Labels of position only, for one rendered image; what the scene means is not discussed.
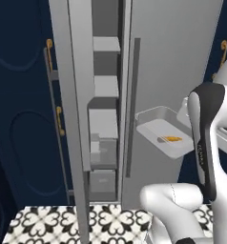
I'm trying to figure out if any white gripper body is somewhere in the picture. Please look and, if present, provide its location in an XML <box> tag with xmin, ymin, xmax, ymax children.
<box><xmin>176</xmin><ymin>96</ymin><xmax>194</xmax><ymax>129</ymax></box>

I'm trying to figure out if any orange shrimp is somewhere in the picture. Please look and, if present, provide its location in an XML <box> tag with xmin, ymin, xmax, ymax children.
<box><xmin>162</xmin><ymin>135</ymin><xmax>183</xmax><ymax>143</ymax></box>

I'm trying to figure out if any clear vegetable container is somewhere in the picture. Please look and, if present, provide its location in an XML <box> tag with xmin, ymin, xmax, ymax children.
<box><xmin>215</xmin><ymin>125</ymin><xmax>227</xmax><ymax>155</ymax></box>

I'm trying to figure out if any grey freezer rack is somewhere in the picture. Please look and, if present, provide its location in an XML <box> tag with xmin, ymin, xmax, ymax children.
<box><xmin>93</xmin><ymin>36</ymin><xmax>121</xmax><ymax>53</ymax></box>
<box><xmin>87</xmin><ymin>97</ymin><xmax>119</xmax><ymax>140</ymax></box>
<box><xmin>93</xmin><ymin>74</ymin><xmax>120</xmax><ymax>98</ymax></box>

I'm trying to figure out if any grey freezer drawer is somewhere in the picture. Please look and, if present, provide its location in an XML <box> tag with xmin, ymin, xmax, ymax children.
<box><xmin>88</xmin><ymin>169</ymin><xmax>117</xmax><ymax>202</ymax></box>
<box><xmin>89</xmin><ymin>132</ymin><xmax>118</xmax><ymax>170</ymax></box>

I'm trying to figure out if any grey freezer door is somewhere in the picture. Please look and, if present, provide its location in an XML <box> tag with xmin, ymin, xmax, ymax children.
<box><xmin>48</xmin><ymin>0</ymin><xmax>96</xmax><ymax>244</ymax></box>

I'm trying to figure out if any grey fridge freezer body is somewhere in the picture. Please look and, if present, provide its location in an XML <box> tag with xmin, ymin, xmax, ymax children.
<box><xmin>86</xmin><ymin>0</ymin><xmax>128</xmax><ymax>204</ymax></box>

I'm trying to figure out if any grey fridge door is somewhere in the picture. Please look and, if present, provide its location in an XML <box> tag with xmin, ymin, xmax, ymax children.
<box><xmin>120</xmin><ymin>0</ymin><xmax>224</xmax><ymax>211</ymax></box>

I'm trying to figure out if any dark grey fridge door handle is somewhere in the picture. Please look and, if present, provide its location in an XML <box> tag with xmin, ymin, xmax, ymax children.
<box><xmin>125</xmin><ymin>37</ymin><xmax>141</xmax><ymax>178</ymax></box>

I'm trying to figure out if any gold cupboard handle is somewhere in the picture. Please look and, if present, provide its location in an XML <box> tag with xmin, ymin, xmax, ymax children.
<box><xmin>45</xmin><ymin>38</ymin><xmax>54</xmax><ymax>71</ymax></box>
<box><xmin>219</xmin><ymin>39</ymin><xmax>227</xmax><ymax>68</ymax></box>
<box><xmin>55</xmin><ymin>106</ymin><xmax>66</xmax><ymax>137</ymax></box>

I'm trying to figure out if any dark grey freezer door handle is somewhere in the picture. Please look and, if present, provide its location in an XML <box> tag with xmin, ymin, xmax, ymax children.
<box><xmin>43</xmin><ymin>47</ymin><xmax>75</xmax><ymax>204</ymax></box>

